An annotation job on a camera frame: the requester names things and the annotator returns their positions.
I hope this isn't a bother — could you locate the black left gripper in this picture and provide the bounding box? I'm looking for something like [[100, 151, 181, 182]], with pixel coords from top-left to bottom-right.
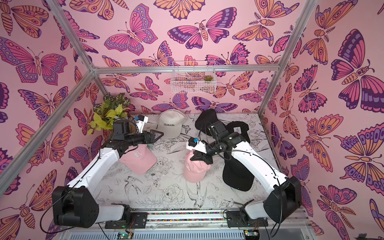
[[125, 131, 164, 148]]

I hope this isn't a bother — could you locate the pink cap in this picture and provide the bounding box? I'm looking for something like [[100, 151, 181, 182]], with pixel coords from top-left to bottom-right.
[[119, 144, 157, 175], [183, 151, 211, 183]]

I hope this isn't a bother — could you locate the white Colorado cap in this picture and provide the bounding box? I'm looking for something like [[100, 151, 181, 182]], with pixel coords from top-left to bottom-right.
[[157, 110, 187, 139]]

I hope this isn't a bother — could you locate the plain black cap back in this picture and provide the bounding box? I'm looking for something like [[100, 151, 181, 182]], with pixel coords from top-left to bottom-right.
[[195, 109, 219, 136]]

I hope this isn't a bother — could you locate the plain black cap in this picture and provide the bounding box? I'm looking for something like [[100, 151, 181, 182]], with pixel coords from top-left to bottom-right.
[[223, 157, 255, 192], [195, 109, 219, 136]]

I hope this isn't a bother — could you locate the black cap with white patch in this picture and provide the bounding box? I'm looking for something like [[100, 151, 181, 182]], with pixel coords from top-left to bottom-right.
[[226, 121, 251, 143]]

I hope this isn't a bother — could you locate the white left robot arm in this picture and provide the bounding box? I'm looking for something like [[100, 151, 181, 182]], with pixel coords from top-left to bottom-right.
[[52, 116, 164, 228]]

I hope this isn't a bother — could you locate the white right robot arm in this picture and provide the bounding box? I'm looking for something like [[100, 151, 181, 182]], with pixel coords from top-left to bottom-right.
[[186, 121, 302, 224]]

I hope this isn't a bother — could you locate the plain black cap front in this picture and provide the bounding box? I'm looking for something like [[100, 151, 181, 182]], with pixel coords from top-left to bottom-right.
[[223, 157, 255, 192]]

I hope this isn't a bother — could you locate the potted green plant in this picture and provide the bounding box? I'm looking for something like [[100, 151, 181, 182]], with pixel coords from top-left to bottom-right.
[[87, 93, 131, 135]]

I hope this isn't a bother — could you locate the small succulent in basket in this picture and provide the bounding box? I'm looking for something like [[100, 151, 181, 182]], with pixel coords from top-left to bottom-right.
[[204, 76, 214, 82]]

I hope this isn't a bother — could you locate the aluminium horizontal back bar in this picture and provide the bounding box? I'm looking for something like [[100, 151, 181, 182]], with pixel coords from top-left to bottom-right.
[[94, 64, 280, 75]]

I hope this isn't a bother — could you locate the aluminium left side bar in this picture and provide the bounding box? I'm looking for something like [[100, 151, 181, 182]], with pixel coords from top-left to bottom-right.
[[1, 71, 95, 195]]

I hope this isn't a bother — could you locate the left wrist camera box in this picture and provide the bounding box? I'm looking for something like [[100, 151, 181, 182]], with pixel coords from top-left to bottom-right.
[[134, 115, 149, 133]]

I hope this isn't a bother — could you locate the white wire basket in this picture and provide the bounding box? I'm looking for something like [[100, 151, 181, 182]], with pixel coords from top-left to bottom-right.
[[169, 60, 217, 94]]

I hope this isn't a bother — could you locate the aluminium corner post left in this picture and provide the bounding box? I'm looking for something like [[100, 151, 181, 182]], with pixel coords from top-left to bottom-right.
[[47, 0, 109, 96]]

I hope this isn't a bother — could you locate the aluminium corner post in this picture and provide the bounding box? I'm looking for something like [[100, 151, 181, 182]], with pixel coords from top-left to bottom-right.
[[258, 0, 318, 117], [47, 0, 109, 96]]

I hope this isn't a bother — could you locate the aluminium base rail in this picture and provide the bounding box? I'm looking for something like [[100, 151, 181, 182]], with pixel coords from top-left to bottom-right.
[[59, 207, 316, 240]]

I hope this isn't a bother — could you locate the aluminium corner post right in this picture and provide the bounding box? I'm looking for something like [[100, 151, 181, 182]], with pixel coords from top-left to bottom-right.
[[258, 0, 318, 117]]

